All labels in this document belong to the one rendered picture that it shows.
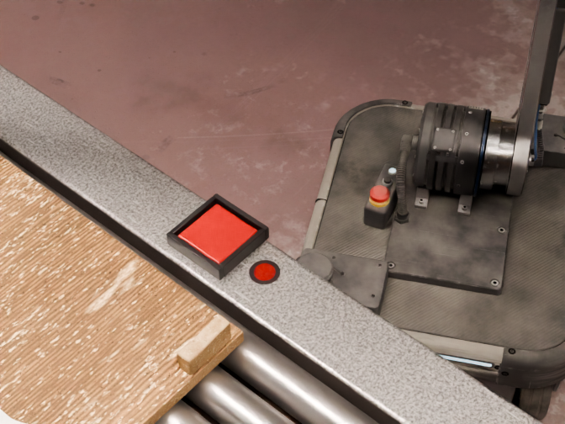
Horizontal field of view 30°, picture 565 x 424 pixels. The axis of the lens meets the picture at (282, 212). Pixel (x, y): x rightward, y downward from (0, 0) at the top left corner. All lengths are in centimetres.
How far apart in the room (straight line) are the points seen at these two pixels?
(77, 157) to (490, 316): 93
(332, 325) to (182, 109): 163
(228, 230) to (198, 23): 181
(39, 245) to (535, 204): 121
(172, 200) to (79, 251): 12
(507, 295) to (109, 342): 106
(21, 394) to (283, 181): 150
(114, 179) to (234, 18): 173
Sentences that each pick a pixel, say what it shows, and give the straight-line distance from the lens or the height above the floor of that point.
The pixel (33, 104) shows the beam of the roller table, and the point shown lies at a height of 92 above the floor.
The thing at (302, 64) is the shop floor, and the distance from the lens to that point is 272.
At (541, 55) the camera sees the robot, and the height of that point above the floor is 55.
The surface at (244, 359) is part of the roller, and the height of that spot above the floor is 92.
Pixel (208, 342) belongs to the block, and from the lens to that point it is 97.
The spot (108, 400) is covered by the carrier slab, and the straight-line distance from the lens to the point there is 98.
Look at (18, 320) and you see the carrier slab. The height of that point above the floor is 94.
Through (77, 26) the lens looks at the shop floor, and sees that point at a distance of 292.
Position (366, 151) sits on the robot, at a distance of 215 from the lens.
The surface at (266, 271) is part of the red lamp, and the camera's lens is 108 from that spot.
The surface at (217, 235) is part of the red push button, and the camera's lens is 110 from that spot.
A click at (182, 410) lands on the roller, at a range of 99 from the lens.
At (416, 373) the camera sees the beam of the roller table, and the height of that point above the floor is 91.
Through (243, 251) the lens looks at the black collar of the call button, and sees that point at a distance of 108.
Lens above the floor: 176
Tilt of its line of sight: 48 degrees down
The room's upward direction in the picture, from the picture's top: 2 degrees counter-clockwise
